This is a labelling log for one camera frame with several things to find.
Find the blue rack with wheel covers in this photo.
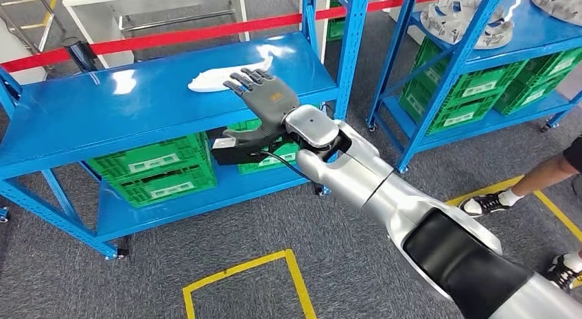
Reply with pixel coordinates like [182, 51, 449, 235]
[366, 0, 582, 175]

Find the white plastic car part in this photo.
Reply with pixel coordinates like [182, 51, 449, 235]
[187, 53, 275, 93]

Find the person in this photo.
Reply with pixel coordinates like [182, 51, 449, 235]
[459, 134, 582, 293]

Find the red barrier belt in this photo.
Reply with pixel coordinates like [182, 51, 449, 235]
[0, 0, 483, 74]

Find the black camera cable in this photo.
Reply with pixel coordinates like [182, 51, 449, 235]
[259, 150, 319, 184]

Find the black barrier post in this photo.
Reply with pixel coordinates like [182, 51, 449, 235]
[63, 38, 99, 73]

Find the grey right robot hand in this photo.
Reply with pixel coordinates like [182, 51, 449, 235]
[222, 67, 301, 148]

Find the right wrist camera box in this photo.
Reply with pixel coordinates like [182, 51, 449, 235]
[210, 136, 274, 167]

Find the grey wheel cover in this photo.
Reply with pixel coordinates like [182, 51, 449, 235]
[419, 0, 515, 51]
[531, 0, 582, 27]

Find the white cabinet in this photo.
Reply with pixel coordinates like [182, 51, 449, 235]
[0, 16, 47, 86]

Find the blue metal shelf rack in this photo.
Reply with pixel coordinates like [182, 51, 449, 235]
[0, 0, 371, 261]

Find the yellow floor tape square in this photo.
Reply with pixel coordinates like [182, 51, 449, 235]
[445, 175, 582, 291]
[181, 248, 318, 319]

